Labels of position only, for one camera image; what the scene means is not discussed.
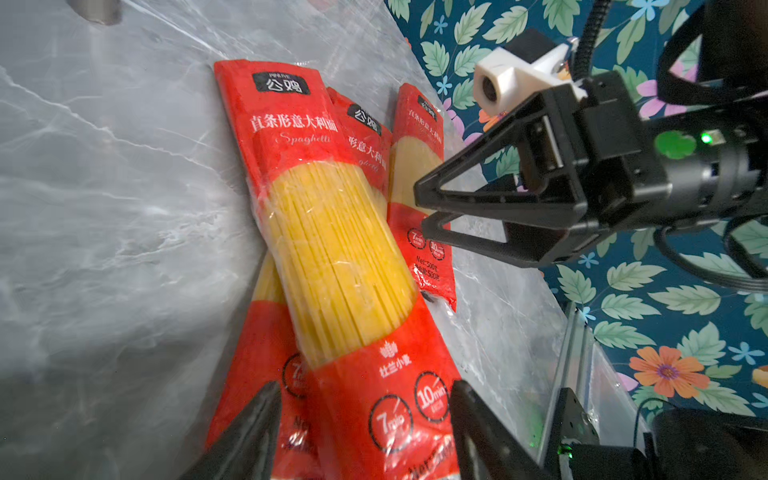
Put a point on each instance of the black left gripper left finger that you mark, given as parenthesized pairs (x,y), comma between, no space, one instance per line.
(247,448)

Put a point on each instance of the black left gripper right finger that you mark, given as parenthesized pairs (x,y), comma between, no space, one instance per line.
(485,448)

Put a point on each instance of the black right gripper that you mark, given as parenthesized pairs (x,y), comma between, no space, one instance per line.
(566,172)

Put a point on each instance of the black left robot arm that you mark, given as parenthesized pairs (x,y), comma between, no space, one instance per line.
(681,444)

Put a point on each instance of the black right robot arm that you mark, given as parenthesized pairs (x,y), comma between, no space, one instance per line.
(715,151)

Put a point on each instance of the white two-tier shelf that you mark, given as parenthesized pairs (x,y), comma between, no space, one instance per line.
(103,12)

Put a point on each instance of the red spaghetti pack far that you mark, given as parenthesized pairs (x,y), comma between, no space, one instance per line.
(378,373)

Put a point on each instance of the red spaghetti pack middle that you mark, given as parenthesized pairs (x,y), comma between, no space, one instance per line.
(270,360)

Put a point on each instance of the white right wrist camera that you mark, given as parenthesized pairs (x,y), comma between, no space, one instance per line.
(529,63)

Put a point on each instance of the aluminium front rail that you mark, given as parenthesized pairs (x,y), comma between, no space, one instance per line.
(590,430)

